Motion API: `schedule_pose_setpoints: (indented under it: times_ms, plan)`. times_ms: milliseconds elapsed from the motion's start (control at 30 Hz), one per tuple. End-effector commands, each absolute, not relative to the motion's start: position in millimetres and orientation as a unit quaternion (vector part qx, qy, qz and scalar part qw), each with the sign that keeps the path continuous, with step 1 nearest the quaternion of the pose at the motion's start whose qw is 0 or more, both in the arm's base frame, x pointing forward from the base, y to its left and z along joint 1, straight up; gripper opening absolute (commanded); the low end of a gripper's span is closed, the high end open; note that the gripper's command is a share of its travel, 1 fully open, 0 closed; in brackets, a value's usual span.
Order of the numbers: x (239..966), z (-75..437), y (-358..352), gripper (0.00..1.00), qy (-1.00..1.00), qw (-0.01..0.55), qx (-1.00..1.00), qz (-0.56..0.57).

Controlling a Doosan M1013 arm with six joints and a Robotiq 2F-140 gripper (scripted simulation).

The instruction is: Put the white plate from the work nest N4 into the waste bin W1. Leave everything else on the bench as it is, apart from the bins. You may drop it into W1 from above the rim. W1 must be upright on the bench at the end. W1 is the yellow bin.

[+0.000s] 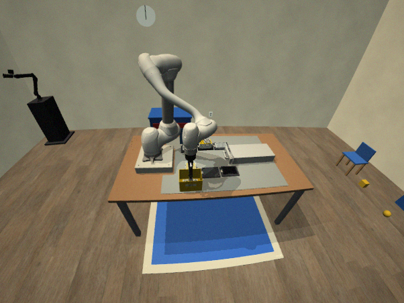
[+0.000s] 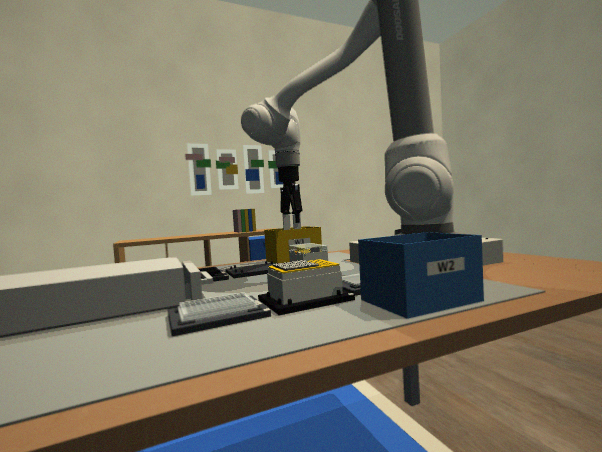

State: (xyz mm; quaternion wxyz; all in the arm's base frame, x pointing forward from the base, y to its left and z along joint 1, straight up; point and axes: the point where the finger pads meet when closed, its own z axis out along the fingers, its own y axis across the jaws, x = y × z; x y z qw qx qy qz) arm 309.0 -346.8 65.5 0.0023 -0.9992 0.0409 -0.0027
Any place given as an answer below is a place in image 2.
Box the yellow open bin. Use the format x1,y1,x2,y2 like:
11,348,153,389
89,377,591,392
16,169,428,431
264,226,322,264

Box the dark blue bin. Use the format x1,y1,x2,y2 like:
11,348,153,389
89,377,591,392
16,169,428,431
358,232,484,319

